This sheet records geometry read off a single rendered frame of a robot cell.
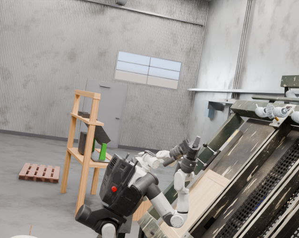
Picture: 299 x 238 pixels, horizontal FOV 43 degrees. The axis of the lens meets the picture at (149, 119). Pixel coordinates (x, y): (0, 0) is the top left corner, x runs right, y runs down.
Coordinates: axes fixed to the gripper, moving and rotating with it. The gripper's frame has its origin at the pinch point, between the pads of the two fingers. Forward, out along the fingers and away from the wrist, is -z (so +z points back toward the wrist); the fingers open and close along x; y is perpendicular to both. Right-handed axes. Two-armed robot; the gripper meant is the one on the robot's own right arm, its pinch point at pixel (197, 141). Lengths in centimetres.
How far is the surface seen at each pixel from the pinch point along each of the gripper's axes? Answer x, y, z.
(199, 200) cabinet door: 40, 10, 52
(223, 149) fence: 74, 11, 21
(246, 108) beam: 92, 14, -12
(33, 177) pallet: 339, -306, 293
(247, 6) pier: 838, -118, -131
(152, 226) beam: 39, -15, 87
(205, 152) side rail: 90, -3, 35
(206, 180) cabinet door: 56, 9, 43
